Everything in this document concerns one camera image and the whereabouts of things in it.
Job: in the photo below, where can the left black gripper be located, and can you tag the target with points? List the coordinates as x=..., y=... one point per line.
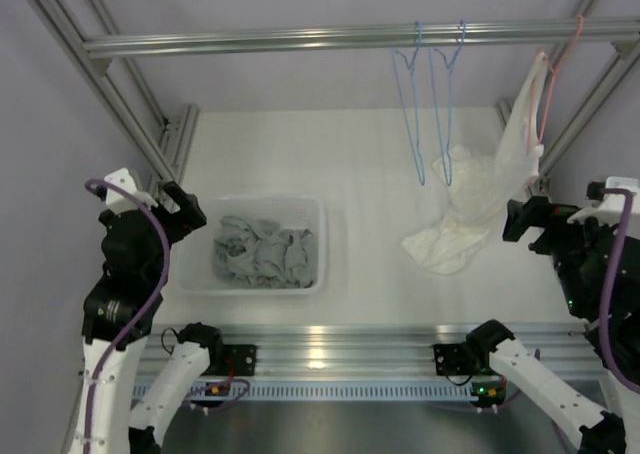
x=187, y=219

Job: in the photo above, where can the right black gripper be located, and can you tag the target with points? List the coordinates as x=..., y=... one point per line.
x=537, y=212

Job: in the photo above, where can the grey tank top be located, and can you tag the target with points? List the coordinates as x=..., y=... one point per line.
x=285, y=259
x=236, y=245

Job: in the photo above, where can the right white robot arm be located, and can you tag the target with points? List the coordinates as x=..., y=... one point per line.
x=597, y=266

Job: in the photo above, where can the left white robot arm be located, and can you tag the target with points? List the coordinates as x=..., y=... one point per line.
x=118, y=316

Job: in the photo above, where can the white tank top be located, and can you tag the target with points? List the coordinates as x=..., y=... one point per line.
x=482, y=185

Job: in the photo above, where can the white plastic basket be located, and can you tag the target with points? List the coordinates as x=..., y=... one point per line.
x=192, y=269

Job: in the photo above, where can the left aluminium frame post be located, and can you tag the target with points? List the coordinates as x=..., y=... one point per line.
x=166, y=145

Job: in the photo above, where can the aluminium frame post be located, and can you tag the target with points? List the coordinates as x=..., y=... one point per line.
x=166, y=145
x=614, y=75

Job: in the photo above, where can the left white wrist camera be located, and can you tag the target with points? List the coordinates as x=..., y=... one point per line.
x=125, y=192

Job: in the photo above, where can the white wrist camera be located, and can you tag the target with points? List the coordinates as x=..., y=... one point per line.
x=607, y=208
x=125, y=192

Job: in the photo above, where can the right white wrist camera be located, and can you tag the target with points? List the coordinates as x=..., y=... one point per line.
x=607, y=208

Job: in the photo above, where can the pink wire hanger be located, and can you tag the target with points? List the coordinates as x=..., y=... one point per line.
x=554, y=69

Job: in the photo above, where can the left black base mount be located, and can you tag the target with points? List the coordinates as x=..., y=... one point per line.
x=239, y=360

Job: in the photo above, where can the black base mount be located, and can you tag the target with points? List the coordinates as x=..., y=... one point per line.
x=457, y=359
x=239, y=360

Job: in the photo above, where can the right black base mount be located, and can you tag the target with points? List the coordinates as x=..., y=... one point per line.
x=457, y=359

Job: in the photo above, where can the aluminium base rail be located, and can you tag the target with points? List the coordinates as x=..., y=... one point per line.
x=396, y=352

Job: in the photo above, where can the white slotted cable duct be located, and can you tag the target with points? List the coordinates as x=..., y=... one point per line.
x=260, y=390

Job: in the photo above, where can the aluminium top rail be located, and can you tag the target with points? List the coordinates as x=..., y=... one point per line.
x=615, y=29

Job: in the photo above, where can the right aluminium frame post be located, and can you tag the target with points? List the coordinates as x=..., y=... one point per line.
x=614, y=75

